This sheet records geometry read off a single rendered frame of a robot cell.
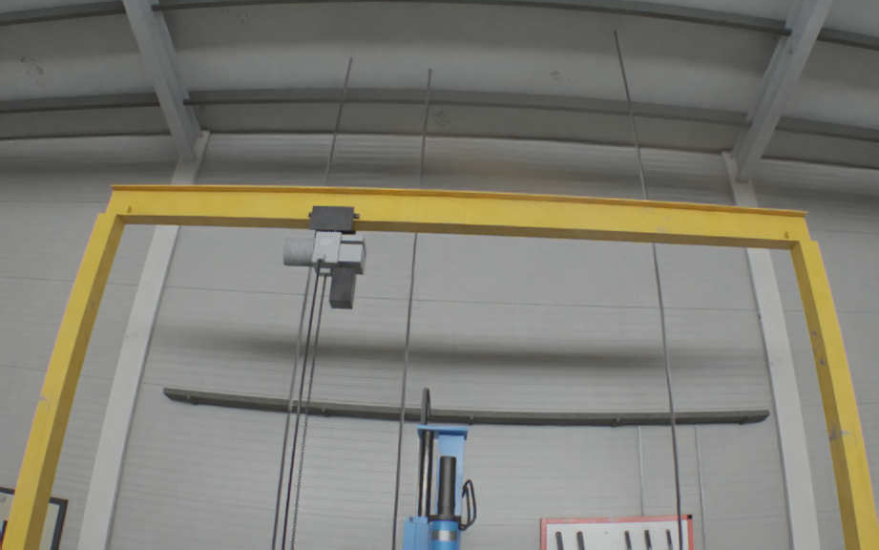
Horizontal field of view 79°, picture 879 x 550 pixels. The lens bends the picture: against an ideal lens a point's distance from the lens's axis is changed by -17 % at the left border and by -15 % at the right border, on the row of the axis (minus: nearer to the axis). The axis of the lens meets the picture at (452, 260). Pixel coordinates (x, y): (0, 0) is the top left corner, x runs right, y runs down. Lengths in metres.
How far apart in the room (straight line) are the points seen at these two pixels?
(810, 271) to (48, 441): 5.24
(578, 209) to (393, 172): 3.57
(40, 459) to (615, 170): 6.66
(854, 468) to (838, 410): 0.39
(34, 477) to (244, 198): 2.38
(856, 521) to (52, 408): 5.06
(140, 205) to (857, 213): 8.29
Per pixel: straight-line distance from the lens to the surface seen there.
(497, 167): 7.63
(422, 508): 4.33
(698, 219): 4.68
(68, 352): 4.49
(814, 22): 7.03
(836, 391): 4.45
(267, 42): 7.45
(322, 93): 7.59
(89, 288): 4.64
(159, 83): 7.54
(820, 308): 4.65
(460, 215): 4.32
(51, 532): 7.13
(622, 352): 6.66
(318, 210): 4.32
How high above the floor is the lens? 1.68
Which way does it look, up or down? 30 degrees up
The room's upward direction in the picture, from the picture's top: 3 degrees clockwise
